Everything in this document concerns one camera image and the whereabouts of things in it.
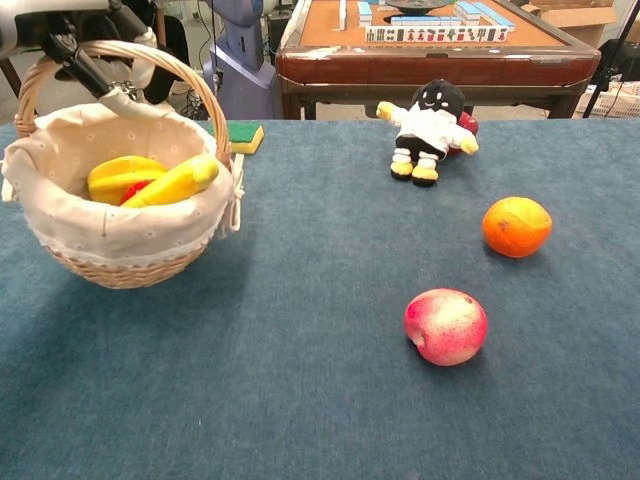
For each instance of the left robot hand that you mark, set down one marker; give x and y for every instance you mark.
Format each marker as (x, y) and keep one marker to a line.
(80, 61)

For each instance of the wicker basket with cloth liner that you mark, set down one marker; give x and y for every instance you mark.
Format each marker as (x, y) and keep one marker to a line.
(125, 230)

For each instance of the orange fruit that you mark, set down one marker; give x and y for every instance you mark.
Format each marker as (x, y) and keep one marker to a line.
(517, 227)

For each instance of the dark wooden table leg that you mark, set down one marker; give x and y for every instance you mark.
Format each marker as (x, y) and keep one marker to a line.
(12, 80)

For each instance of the person leg with sneaker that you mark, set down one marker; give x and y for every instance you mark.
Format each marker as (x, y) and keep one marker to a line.
(175, 35)

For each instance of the yellow toy mango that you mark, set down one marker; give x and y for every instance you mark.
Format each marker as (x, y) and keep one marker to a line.
(117, 175)

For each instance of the red toy fruit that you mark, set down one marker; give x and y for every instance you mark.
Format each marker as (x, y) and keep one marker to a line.
(134, 190)

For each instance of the yellow toy banana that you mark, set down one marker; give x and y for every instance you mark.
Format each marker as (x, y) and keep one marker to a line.
(175, 185)

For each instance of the blue machine base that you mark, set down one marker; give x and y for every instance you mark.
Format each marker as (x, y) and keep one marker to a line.
(242, 60)

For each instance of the green and yellow sponge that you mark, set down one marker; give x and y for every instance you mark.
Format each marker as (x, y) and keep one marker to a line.
(248, 132)

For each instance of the brown mahjong table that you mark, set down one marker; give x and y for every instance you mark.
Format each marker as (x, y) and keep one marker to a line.
(430, 65)

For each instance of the black plush doll white shirt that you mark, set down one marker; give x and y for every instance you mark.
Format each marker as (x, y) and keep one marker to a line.
(425, 131)

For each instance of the row of white mahjong tiles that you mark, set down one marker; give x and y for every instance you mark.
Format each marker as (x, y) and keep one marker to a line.
(435, 34)

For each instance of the blue tablecloth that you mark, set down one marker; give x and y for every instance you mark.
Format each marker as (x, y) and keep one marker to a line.
(300, 350)

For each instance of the dark red apple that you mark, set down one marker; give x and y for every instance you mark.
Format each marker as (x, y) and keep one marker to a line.
(469, 124)

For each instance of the pink peach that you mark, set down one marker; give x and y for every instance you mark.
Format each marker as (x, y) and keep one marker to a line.
(445, 327)

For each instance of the cardboard box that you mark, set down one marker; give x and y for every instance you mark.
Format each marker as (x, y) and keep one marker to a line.
(580, 20)

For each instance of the black tripod stand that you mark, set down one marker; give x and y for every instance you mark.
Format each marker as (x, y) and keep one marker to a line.
(607, 65)

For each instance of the white plastic crate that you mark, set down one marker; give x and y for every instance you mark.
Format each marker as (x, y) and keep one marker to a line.
(620, 102)

